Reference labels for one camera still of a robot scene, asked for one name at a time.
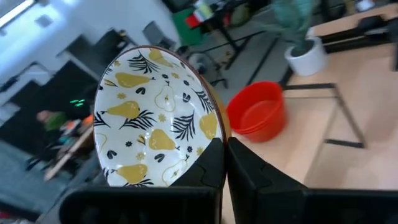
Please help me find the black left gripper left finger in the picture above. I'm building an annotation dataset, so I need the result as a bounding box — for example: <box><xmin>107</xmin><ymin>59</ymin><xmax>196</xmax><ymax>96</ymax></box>
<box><xmin>58</xmin><ymin>138</ymin><xmax>226</xmax><ymax>224</ymax></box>

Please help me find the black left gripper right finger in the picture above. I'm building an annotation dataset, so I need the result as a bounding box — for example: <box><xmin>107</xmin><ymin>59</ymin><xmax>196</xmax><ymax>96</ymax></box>
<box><xmin>226</xmin><ymin>136</ymin><xmax>398</xmax><ymax>224</ymax></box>

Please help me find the red plastic bowl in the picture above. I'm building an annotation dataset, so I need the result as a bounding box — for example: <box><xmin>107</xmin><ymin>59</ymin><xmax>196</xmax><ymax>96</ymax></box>
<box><xmin>231</xmin><ymin>90</ymin><xmax>286</xmax><ymax>143</ymax></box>
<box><xmin>226</xmin><ymin>81</ymin><xmax>284</xmax><ymax>136</ymax></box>

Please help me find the yellow bowl with pear print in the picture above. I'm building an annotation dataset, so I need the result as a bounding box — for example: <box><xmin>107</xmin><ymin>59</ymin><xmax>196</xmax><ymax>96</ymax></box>
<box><xmin>93</xmin><ymin>45</ymin><xmax>231</xmax><ymax>189</ymax></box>

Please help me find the background wooden desk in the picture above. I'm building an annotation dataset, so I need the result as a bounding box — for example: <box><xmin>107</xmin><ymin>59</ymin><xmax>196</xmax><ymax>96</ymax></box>
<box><xmin>43</xmin><ymin>124</ymin><xmax>94</xmax><ymax>182</ymax></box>

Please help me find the person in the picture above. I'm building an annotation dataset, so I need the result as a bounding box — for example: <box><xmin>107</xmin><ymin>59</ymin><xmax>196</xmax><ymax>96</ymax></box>
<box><xmin>35</xmin><ymin>109</ymin><xmax>68</xmax><ymax>133</ymax></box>

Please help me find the green plant in white pot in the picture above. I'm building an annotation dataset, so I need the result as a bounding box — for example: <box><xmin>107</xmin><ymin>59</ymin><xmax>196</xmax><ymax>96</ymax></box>
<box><xmin>269</xmin><ymin>0</ymin><xmax>330</xmax><ymax>77</ymax></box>

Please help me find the grey background chair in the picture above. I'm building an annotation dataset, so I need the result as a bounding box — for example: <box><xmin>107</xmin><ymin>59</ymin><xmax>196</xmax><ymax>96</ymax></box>
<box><xmin>142</xmin><ymin>20</ymin><xmax>175</xmax><ymax>47</ymax></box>

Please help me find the green panel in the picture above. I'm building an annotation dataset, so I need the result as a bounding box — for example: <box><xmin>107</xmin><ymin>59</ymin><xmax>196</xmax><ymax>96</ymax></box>
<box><xmin>172</xmin><ymin>6</ymin><xmax>208</xmax><ymax>47</ymax></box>

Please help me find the black metal shelf side frame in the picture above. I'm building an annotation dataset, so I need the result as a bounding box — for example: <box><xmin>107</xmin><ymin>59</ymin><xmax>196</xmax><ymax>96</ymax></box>
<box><xmin>279</xmin><ymin>81</ymin><xmax>368</xmax><ymax>149</ymax></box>

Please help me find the black aluminium rig frame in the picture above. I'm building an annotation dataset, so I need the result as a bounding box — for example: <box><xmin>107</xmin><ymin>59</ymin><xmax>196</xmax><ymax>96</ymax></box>
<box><xmin>320</xmin><ymin>29</ymin><xmax>398</xmax><ymax>54</ymax></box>

